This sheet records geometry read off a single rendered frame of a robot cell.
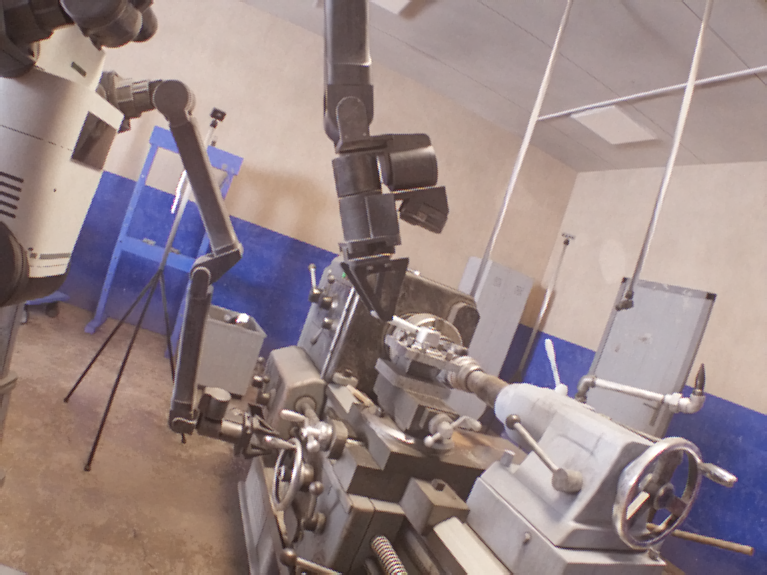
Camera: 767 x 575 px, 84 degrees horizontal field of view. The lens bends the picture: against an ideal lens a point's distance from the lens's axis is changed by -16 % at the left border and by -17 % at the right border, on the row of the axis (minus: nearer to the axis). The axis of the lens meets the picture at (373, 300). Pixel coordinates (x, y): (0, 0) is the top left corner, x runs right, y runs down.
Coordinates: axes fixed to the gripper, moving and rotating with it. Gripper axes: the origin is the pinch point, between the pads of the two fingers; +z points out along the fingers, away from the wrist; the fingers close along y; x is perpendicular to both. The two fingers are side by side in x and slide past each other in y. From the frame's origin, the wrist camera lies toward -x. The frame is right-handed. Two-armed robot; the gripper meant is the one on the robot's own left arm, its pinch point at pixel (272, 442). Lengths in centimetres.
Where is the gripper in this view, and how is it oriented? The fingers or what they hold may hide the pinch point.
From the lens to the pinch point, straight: 135.7
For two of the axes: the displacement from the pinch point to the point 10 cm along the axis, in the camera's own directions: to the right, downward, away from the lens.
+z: 8.9, 3.1, 3.4
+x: 2.6, 2.9, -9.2
